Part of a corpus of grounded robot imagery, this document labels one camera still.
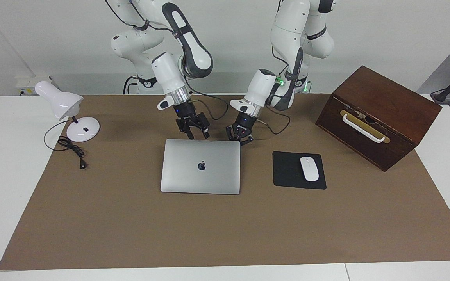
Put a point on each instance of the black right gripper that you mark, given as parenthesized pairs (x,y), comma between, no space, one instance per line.
(185,112)

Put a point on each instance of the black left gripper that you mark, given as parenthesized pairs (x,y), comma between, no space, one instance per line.
(246,121)

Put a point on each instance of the silver laptop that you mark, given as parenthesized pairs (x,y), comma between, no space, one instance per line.
(193,179)

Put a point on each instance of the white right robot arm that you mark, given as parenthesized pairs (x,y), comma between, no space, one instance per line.
(166,70)

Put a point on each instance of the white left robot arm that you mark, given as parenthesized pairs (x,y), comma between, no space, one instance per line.
(262,86)

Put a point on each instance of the black mouse pad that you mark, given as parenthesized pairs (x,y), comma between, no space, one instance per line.
(287,171)

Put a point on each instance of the white computer mouse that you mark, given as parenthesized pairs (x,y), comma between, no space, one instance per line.
(309,169)

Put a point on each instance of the brown table mat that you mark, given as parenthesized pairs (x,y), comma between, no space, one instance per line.
(209,234)

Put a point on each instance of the white desk lamp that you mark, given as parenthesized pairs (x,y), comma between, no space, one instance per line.
(59,99)

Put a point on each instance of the dark brown wooden box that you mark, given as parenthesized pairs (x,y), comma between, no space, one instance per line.
(404,113)

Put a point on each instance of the white wall socket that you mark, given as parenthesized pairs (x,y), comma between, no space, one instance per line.
(25,84)

